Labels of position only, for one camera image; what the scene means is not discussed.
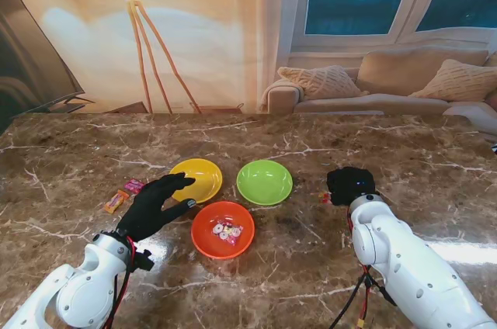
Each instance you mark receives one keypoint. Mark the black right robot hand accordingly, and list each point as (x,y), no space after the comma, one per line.
(351,185)

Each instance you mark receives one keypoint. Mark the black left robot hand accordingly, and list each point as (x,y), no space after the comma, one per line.
(145,212)

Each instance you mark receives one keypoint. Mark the orange candy bar wrapper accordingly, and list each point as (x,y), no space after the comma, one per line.
(115,201)

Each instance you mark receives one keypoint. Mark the small red candy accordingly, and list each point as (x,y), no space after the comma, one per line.
(322,199)

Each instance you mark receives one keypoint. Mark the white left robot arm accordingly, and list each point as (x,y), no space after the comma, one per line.
(85,298)

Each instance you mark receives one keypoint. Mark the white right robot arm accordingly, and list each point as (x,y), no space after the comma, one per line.
(407,267)

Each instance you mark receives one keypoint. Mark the pink candy packet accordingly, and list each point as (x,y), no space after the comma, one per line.
(133,185)

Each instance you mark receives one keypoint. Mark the yellow plastic bowl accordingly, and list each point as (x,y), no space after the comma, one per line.
(206,185)

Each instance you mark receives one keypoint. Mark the orange plastic bowl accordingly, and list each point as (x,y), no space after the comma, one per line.
(209,243)

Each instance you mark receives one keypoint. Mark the green plastic bowl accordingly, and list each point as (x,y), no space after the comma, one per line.
(264,181)

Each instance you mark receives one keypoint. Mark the cream knitted pillow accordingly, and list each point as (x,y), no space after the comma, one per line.
(458,80)
(322,82)

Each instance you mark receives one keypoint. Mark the beige sofa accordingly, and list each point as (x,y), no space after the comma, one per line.
(407,69)

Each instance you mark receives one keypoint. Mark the black white striped object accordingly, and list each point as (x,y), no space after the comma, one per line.
(494,149)

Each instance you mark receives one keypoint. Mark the light sheer curtain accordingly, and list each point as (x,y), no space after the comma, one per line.
(279,14)

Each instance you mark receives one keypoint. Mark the flat screen television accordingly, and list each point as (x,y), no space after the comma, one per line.
(23,53)

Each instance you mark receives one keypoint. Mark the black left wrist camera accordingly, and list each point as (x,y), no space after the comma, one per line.
(143,261)

